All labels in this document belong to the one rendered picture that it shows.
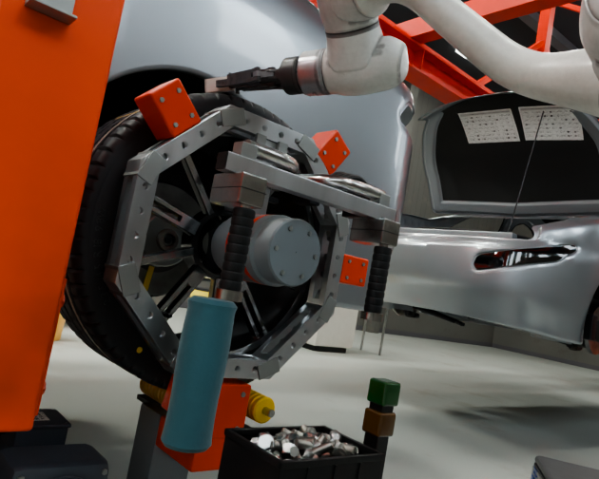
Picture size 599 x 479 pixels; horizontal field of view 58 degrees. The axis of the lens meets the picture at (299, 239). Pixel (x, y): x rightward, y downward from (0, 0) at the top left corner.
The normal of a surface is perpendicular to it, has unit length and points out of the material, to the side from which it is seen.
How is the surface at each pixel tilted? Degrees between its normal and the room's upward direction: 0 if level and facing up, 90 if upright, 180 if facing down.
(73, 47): 90
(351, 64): 127
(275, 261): 90
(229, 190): 90
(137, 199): 90
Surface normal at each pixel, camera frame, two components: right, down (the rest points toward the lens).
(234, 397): 0.64, 0.05
